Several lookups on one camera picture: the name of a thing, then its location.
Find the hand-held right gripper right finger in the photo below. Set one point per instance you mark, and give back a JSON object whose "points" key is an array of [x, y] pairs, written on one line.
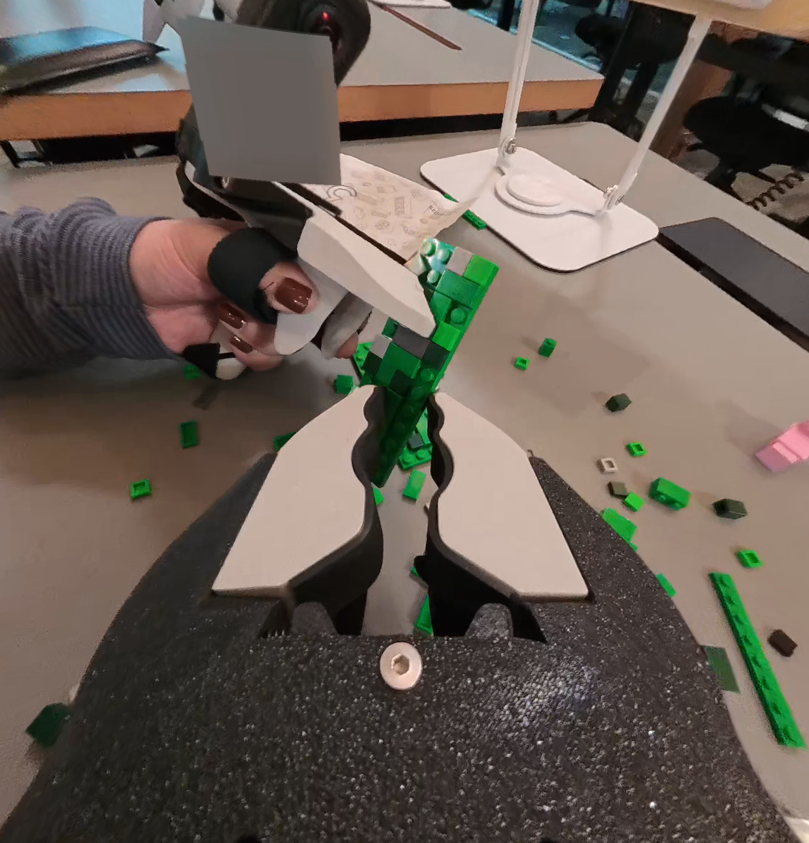
{"points": [[510, 514]]}

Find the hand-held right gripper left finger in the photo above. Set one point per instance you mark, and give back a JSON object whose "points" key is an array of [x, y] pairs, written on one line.
{"points": [[292, 514]]}

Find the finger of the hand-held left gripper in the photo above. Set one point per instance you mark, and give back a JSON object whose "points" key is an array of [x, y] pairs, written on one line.
{"points": [[365, 270], [345, 323]]}

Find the green brick assembly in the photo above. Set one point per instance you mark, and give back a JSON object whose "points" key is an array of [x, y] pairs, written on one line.
{"points": [[457, 296]]}

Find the white desk stand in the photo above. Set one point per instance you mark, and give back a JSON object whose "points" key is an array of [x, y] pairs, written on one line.
{"points": [[576, 230]]}

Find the grey desk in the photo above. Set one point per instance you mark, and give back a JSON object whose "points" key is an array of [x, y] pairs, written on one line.
{"points": [[674, 369]]}

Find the person's left hand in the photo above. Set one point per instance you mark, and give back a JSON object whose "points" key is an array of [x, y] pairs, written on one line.
{"points": [[174, 283]]}

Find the printed white paper bag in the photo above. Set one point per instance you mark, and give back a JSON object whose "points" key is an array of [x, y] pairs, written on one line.
{"points": [[391, 204]]}

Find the dark grey flat tile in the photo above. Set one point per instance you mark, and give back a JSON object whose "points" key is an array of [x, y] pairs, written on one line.
{"points": [[617, 488]]}

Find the small dark green brick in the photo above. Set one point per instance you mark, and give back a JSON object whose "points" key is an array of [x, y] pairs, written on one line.
{"points": [[618, 402]]}

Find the scattered loose green bricks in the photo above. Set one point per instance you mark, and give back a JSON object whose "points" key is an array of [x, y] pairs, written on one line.
{"points": [[668, 492]]}

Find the wood-edged table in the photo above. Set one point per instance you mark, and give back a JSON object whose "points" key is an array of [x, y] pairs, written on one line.
{"points": [[444, 72]]}

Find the large dark green brick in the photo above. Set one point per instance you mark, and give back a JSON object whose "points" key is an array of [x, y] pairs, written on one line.
{"points": [[730, 508]]}

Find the black folder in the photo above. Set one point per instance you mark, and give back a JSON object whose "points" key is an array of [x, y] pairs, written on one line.
{"points": [[62, 62]]}

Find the dark green flat plate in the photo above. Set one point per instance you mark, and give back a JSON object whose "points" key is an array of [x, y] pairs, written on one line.
{"points": [[722, 668]]}

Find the long green studded plate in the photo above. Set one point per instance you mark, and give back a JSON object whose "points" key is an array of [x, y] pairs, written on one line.
{"points": [[757, 658]]}

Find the pink brick model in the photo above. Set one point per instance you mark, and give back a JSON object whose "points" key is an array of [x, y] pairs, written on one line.
{"points": [[790, 444]]}

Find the black small brick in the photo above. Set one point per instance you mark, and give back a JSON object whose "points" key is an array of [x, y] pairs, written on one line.
{"points": [[782, 643]]}

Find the dark green square brick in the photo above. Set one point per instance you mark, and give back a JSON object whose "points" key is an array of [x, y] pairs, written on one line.
{"points": [[47, 724]]}

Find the black flat pad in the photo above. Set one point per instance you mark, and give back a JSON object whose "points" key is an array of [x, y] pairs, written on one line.
{"points": [[753, 276]]}

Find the black office chair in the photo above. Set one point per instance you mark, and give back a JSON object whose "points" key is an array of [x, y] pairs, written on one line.
{"points": [[760, 118]]}

